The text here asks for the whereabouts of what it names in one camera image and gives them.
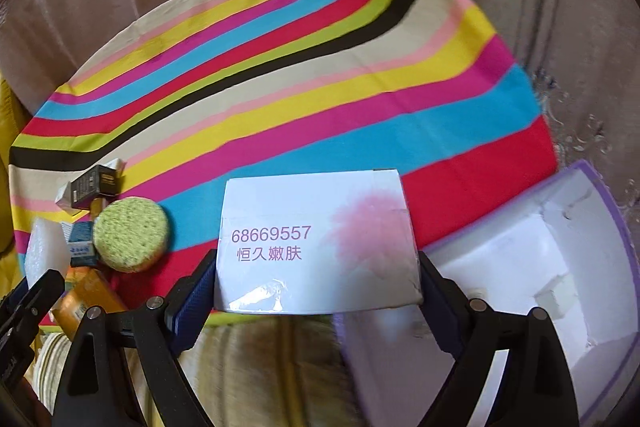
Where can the white box with text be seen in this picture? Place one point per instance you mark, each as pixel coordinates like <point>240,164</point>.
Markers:
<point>46,250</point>

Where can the yellow leather sofa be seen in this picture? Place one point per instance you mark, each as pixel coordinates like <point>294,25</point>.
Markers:
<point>13,118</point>

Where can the black rectangular box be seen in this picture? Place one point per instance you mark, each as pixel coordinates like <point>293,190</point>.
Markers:
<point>97,182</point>

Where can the green round sponge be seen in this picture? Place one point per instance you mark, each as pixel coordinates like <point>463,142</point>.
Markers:
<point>131,234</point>

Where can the purple white storage box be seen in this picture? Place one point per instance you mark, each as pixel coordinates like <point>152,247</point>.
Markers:
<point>562,245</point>

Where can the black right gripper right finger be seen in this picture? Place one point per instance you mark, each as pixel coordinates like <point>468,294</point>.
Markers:
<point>535,388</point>

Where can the orange tissue pack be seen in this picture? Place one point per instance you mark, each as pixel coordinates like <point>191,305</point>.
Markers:
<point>85,287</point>

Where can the blue text box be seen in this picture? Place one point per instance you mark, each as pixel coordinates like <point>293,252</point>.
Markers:
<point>80,244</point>

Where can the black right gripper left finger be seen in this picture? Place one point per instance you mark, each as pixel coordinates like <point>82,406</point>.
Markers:
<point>96,388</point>

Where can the colourful striped cloth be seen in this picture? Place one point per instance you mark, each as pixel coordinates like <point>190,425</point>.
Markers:
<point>197,92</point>

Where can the white box with pink print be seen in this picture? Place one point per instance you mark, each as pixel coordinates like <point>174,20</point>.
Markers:
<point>316,243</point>

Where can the small white box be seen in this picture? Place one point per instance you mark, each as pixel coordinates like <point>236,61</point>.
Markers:
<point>62,198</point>

